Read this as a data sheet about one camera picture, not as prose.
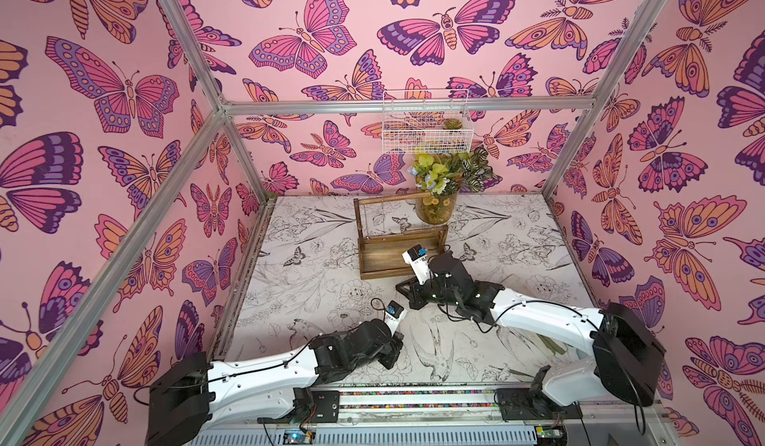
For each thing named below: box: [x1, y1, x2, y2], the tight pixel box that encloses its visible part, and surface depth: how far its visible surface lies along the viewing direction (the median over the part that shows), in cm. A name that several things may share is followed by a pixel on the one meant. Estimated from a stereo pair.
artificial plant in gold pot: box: [407, 147, 494, 225], surface depth 102 cm
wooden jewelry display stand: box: [352, 193, 448, 280], surface depth 104 cm
